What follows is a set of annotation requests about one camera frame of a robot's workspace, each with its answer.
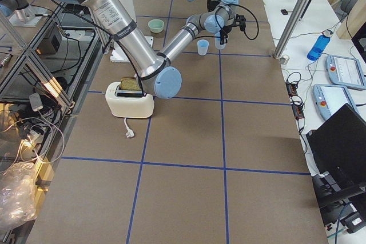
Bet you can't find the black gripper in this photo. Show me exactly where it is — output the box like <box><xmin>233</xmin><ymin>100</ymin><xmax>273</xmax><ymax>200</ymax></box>
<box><xmin>220</xmin><ymin>21</ymin><xmax>237</xmax><ymax>43</ymax></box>
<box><xmin>206</xmin><ymin>0</ymin><xmax>221</xmax><ymax>12</ymax></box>

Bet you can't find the blue cup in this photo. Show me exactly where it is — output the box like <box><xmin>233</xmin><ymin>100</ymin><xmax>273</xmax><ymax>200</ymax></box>
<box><xmin>197</xmin><ymin>39</ymin><xmax>209</xmax><ymax>56</ymax></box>
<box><xmin>214</xmin><ymin>33</ymin><xmax>226</xmax><ymax>50</ymax></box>

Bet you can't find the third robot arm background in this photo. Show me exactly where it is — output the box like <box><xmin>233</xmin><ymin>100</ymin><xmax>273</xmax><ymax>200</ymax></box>
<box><xmin>1</xmin><ymin>0</ymin><xmax>40</xmax><ymax>27</ymax></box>

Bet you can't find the green bowl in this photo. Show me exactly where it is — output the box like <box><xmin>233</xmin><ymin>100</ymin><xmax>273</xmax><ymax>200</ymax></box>
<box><xmin>148</xmin><ymin>19</ymin><xmax>165</xmax><ymax>33</ymax></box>

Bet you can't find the blue water bottle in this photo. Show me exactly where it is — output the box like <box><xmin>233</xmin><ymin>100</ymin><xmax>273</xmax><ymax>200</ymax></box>
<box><xmin>307</xmin><ymin>29</ymin><xmax>333</xmax><ymax>61</ymax></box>

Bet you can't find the orange black power strip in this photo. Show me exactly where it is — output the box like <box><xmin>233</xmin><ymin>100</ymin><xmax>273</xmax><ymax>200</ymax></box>
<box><xmin>285</xmin><ymin>81</ymin><xmax>305</xmax><ymax>121</ymax></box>

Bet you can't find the bread slice in toaster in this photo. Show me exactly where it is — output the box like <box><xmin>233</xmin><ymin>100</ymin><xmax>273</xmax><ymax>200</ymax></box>
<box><xmin>120</xmin><ymin>77</ymin><xmax>141</xmax><ymax>91</ymax></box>

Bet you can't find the cream toaster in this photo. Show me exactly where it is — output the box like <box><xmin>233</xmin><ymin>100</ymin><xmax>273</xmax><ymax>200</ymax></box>
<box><xmin>105</xmin><ymin>82</ymin><xmax>154</xmax><ymax>118</ymax></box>

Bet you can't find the lower teach pendant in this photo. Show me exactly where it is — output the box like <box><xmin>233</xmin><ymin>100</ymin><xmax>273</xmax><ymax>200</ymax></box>
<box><xmin>312</xmin><ymin>84</ymin><xmax>359</xmax><ymax>120</ymax></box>

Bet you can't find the teach pendant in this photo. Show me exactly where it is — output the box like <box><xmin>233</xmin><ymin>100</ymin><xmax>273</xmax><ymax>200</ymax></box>
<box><xmin>325</xmin><ymin>55</ymin><xmax>365</xmax><ymax>90</ymax></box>
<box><xmin>312</xmin><ymin>84</ymin><xmax>359</xmax><ymax>120</ymax></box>

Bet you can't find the upper teach pendant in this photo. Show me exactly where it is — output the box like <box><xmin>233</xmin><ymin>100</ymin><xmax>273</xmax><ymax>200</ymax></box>
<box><xmin>325</xmin><ymin>55</ymin><xmax>365</xmax><ymax>90</ymax></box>

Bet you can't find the black laptop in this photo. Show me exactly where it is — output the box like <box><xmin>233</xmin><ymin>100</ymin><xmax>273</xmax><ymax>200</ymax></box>
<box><xmin>306</xmin><ymin>104</ymin><xmax>365</xmax><ymax>182</ymax></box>

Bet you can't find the black monitor stand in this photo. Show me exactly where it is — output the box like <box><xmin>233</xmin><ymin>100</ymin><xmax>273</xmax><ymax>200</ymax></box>
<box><xmin>312</xmin><ymin>173</ymin><xmax>365</xmax><ymax>209</ymax></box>

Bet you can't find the crumpled plastic bag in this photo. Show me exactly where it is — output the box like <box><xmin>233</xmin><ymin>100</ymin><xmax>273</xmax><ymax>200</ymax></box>
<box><xmin>1</xmin><ymin>162</ymin><xmax>37</xmax><ymax>231</ymax></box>

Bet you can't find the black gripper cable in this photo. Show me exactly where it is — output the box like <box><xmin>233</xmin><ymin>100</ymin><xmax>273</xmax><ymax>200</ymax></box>
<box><xmin>214</xmin><ymin>4</ymin><xmax>260</xmax><ymax>41</ymax></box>

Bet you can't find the aluminium frame post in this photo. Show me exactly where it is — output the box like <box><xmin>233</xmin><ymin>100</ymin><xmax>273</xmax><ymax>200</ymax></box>
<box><xmin>272</xmin><ymin>0</ymin><xmax>309</xmax><ymax>61</ymax></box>

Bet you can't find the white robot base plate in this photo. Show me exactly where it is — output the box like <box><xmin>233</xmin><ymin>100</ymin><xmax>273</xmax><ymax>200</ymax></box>
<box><xmin>109</xmin><ymin>35</ymin><xmax>154</xmax><ymax>64</ymax></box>

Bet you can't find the white toaster plug cable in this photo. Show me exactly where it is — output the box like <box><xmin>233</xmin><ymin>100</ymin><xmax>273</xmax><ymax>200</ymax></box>
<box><xmin>123</xmin><ymin>117</ymin><xmax>137</xmax><ymax>139</ymax></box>

